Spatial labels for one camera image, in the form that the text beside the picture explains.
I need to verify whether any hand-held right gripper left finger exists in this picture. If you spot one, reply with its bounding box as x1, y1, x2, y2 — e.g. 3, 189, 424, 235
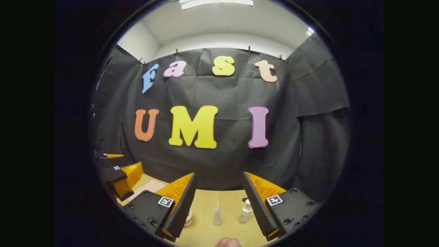
123, 172, 198, 243

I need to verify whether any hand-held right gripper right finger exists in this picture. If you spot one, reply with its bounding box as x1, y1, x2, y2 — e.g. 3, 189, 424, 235
242, 171, 322, 242

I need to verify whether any white pump bottle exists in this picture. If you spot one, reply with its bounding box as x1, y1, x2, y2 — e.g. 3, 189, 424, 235
239, 198, 253, 225

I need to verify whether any white squeeze tube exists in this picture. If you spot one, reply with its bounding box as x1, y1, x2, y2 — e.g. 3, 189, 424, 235
213, 202, 222, 227

